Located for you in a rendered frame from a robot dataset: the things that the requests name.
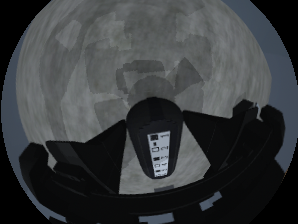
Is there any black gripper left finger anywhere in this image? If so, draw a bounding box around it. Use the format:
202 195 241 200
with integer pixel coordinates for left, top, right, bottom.
45 119 128 194

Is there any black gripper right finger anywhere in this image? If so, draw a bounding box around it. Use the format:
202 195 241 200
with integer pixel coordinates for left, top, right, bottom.
182 107 258 173

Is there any dark grey controller unit with green rocker switches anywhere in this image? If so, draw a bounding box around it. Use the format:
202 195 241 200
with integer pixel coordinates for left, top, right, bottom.
126 97 184 180

